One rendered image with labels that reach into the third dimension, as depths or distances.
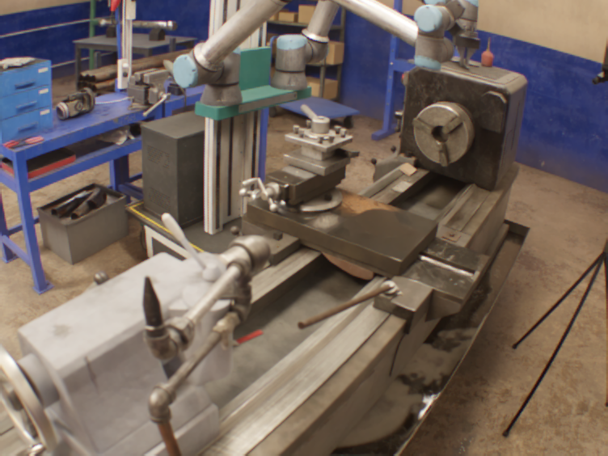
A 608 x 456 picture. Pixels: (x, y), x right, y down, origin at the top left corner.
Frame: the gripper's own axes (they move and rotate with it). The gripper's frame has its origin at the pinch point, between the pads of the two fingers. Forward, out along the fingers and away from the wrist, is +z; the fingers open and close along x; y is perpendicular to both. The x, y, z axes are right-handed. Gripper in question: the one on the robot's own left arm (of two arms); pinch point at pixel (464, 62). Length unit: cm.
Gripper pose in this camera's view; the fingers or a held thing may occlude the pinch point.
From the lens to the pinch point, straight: 253.1
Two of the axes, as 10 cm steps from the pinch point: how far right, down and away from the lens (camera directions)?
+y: 0.1, -4.3, 9.0
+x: -10.0, -0.6, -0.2
